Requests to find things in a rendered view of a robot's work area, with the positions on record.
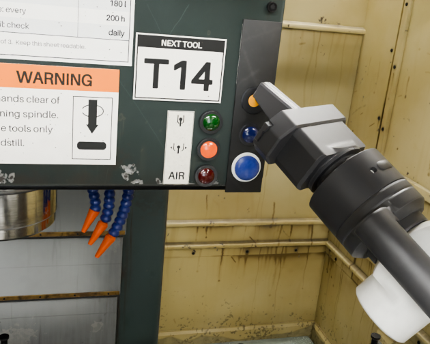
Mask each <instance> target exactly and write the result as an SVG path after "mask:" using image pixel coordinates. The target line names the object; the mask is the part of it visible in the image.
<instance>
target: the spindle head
mask: <svg viewBox="0 0 430 344"><path fill-rule="evenodd" d="M284 11H285V0H135V2H134V30H133V44H132V66H115V65H104V64H92V63H70V62H58V61H36V60H25V59H3V58H0V63H19V64H31V65H43V66H66V67H79V68H102V69H114V70H119V96H118V113H117V145H116V162H115V165H113V164H5V163H0V190H225V185H226V178H227V166H228V159H229V147H230V140H231V128H232V121H233V109H234V102H235V90H236V81H237V75H238V62H239V56H240V43H241V36H242V24H243V19H251V20H266V21H274V22H283V16H284ZM136 32H137V33H155V34H164V35H181V36H190V37H199V38H216V39H226V40H227V44H226V52H225V65H224V72H223V86H222V93H221V100H220V103H212V102H182V101H166V100H135V99H133V86H134V59H135V45H136ZM210 110H213V111H217V112H218V113H220V115H221V116H222V118H223V125H222V127H221V129H220V130H219V131H218V132H216V133H214V134H208V133H205V132H204V131H202V129H201V127H200V125H199V120H200V117H201V116H202V114H204V113H205V112H206V111H210ZM168 111H194V112H195V116H194V124H193V133H192V148H191V157H190V173H189V180H188V184H163V173H164V154H165V144H166V133H167V115H168ZM205 138H213V139H215V140H217V141H218V143H219V145H220V152H219V155H218V156H217V157H216V158H215V159H213V160H209V161H207V160H203V159H201V158H200V157H199V155H198V153H197V146H198V144H199V142H200V141H201V140H203V139H205ZM204 164H209V165H212V166H213V167H214V168H215V169H216V171H217V174H218V175H217V179H216V181H215V182H214V183H213V184H212V185H211V186H208V187H203V186H200V185H198V183H196V181H195V171H196V170H197V169H198V168H199V167H200V166H201V165H204Z"/></svg>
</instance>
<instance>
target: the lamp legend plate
mask: <svg viewBox="0 0 430 344"><path fill-rule="evenodd" d="M194 116H195V112H194V111H168V115H167V133H166V144H165V154H164V173H163V184H188V180H189V173H190V157H191V148H192V133H193V124H194Z"/></svg>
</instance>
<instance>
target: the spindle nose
mask: <svg viewBox="0 0 430 344"><path fill-rule="evenodd" d="M56 210H57V190H0V242H1V241H9V240H17V239H21V238H26V237H29V236H32V235H35V234H37V233H40V232H42V231H43V230H45V229H47V228H48V227H49V226H51V225H52V224H53V223H54V221H55V219H56Z"/></svg>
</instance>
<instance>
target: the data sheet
mask: <svg viewBox="0 0 430 344"><path fill-rule="evenodd" d="M134 2H135V0H0V58H3V59H25V60H36V61H58V62H70V63H92V64H104V65H115V66H132V44H133V30H134Z"/></svg>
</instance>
